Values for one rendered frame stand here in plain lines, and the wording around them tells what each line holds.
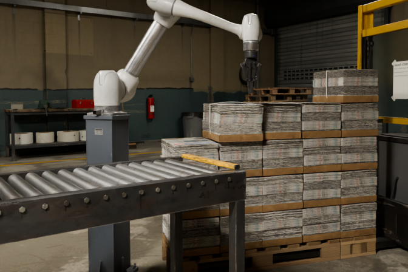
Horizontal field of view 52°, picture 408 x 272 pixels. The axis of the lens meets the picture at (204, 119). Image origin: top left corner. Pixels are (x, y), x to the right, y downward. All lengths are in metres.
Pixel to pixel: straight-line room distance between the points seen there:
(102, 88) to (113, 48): 6.90
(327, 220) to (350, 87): 0.91
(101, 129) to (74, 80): 6.57
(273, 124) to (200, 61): 7.90
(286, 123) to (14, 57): 6.84
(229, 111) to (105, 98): 0.74
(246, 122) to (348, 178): 0.86
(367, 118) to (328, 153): 0.37
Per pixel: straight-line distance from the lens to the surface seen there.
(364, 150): 3.08
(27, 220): 1.39
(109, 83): 2.55
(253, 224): 2.75
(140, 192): 1.50
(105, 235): 2.66
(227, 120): 2.51
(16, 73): 8.82
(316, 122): 2.83
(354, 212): 3.11
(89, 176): 1.74
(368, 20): 3.78
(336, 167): 2.95
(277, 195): 2.77
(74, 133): 8.41
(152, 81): 9.77
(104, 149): 2.55
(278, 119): 2.71
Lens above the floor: 1.11
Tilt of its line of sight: 3 degrees down
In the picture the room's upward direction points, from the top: straight up
